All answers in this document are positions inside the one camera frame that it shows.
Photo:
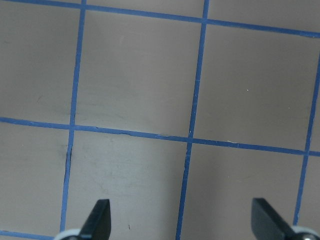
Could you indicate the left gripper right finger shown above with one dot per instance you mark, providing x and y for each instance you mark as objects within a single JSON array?
[{"x": 266, "y": 223}]

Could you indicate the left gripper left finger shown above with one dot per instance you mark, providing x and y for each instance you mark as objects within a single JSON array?
[{"x": 98, "y": 224}]

